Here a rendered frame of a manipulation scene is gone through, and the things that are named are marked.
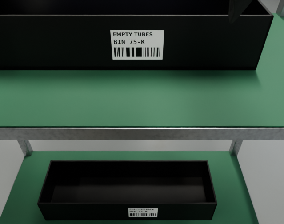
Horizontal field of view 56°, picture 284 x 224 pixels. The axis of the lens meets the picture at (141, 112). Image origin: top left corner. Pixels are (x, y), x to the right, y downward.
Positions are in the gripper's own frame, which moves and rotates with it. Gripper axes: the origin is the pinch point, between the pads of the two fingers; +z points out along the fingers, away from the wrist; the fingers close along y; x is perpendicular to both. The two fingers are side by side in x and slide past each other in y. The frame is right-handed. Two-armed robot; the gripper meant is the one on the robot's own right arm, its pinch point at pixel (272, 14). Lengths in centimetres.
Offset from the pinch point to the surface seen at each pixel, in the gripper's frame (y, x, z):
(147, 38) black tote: 14.8, -7.4, 14.9
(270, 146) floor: -62, -17, 133
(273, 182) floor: -55, 5, 122
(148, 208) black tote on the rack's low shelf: 13, 20, 67
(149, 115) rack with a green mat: 14.5, 7.4, 15.3
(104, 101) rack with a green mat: 22.2, 4.2, 16.9
